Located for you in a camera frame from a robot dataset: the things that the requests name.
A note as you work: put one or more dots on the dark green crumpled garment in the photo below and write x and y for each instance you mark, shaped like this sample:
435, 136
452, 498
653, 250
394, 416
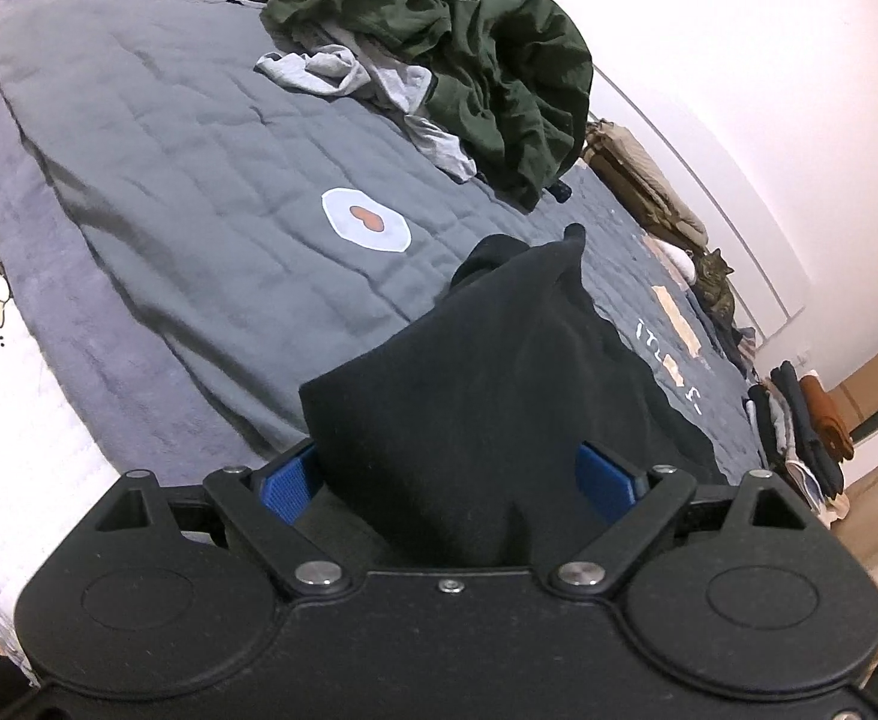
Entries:
499, 75

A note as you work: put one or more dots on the dark grey folded cloth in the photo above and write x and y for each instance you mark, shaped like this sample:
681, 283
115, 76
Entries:
731, 345

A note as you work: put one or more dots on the light grey crumpled garment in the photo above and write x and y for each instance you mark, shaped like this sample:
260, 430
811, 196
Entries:
379, 79

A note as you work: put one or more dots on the grey printed quilt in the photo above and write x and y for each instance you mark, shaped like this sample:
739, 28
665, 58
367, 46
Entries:
184, 202

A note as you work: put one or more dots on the white headboard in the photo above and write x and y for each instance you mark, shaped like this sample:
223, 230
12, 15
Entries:
709, 187

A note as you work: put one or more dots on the black sweatshirt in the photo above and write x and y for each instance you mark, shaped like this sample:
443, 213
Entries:
484, 390

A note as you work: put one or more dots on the white pillow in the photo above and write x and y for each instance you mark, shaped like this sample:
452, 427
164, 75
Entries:
679, 264

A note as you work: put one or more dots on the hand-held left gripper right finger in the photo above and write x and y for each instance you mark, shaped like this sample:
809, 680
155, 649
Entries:
604, 476

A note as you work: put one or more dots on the stack of folded clothes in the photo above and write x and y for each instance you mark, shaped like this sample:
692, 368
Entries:
799, 435

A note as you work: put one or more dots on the tabby cat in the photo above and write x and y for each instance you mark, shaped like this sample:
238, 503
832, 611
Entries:
716, 292

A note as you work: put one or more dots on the folded khaki bedding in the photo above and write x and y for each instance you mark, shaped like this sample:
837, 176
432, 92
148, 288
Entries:
641, 180

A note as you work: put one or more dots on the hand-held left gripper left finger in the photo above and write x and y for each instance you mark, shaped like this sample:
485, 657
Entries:
289, 484

